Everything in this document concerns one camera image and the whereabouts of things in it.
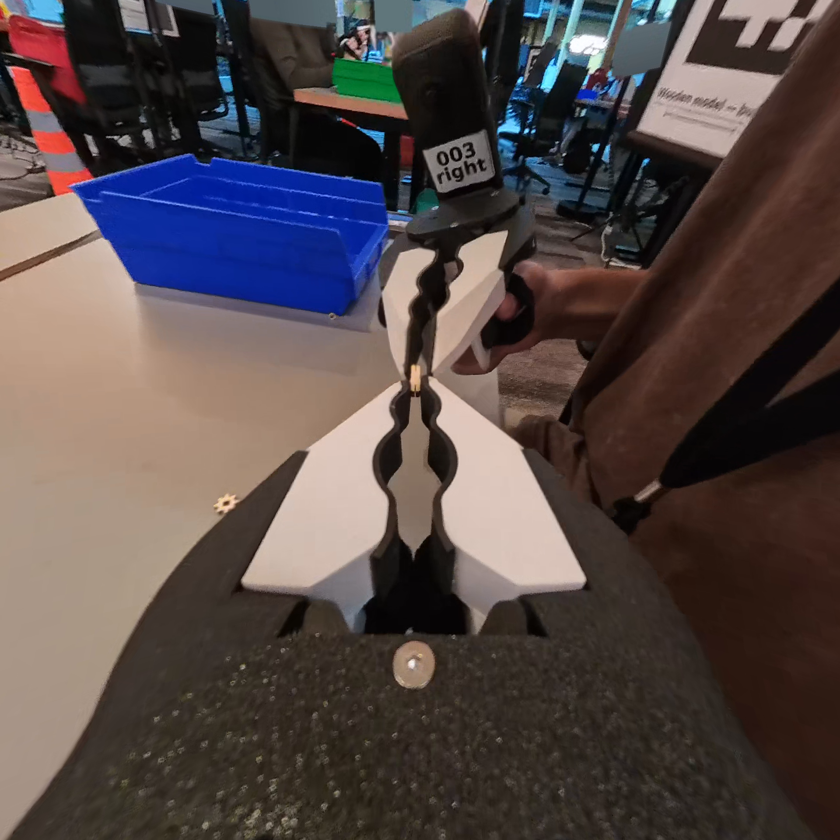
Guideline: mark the person in brown shirt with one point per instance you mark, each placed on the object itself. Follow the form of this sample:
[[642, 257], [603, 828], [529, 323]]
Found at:
[[722, 328]]

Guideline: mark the small wooden gear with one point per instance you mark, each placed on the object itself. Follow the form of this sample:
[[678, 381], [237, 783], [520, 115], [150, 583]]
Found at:
[[229, 508]]

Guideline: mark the wooden table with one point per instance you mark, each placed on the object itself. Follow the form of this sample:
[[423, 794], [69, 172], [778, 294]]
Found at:
[[354, 110]]

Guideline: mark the blue plastic bin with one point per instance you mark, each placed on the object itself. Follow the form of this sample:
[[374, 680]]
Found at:
[[229, 256]]

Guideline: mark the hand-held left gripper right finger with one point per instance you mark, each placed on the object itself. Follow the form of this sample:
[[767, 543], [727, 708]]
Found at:
[[512, 525]]

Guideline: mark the person's right hand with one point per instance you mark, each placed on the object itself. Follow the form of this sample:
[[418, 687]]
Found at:
[[554, 308]]

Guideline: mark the orange traffic cone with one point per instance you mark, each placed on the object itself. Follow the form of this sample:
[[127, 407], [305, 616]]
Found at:
[[56, 151]]

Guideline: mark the black office chair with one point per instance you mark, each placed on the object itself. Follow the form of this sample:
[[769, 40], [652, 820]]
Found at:
[[131, 85], [558, 98]]

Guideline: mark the white sign board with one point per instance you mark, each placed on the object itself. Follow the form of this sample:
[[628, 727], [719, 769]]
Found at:
[[709, 105]]

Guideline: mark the green plastic bin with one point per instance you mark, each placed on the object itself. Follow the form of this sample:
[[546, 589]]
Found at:
[[364, 82]]

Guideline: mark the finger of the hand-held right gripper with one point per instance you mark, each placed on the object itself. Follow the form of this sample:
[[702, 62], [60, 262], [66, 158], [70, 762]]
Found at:
[[399, 295], [476, 295]]

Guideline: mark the person's right forearm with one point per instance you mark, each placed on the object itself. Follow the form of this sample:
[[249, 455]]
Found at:
[[610, 302]]

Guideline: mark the thin wooden axle stick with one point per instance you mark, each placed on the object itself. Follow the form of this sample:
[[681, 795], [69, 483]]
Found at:
[[415, 382]]

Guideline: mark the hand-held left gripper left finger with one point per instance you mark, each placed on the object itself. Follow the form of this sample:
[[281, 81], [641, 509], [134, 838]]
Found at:
[[315, 525]]

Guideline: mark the grey desk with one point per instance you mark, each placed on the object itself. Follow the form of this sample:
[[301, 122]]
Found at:
[[131, 394]]

